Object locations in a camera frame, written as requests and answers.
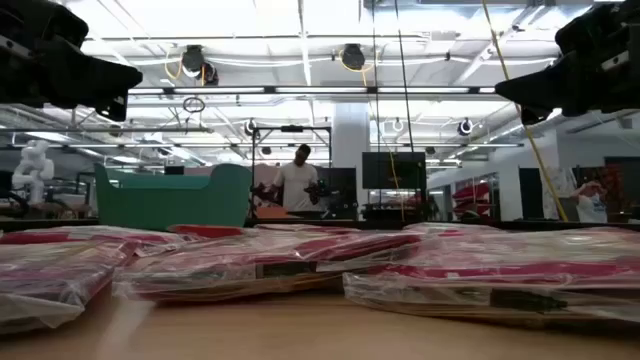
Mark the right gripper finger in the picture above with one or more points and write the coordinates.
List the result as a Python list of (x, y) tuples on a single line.
[(540, 85), (532, 116)]

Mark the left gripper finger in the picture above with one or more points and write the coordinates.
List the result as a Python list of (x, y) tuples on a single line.
[(112, 110), (90, 80)]

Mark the white hanging coat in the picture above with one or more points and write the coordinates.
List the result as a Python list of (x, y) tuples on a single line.
[(565, 180)]

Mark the black tall panel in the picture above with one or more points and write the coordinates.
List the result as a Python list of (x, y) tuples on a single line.
[(531, 195)]

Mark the shelf with red bins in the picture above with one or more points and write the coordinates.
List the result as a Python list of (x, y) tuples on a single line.
[(472, 192)]

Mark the white humanoid robot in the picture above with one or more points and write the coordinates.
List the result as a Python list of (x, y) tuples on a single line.
[(32, 170)]

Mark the dark patterned cloth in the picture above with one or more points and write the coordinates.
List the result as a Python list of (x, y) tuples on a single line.
[(607, 185)]

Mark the person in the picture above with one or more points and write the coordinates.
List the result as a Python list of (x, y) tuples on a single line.
[(592, 207), (295, 185)]

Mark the teal plastic basket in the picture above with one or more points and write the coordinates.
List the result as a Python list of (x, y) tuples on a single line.
[(170, 210)]

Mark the orange box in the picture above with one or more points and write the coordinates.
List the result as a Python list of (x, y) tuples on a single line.
[(272, 213)]

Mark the black aluminium table frame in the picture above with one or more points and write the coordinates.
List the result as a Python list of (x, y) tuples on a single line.
[(50, 225)]

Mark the black wall monitor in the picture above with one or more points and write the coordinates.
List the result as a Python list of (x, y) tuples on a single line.
[(385, 172)]

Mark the black metal frame rig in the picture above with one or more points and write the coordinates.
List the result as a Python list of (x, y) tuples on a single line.
[(292, 128)]

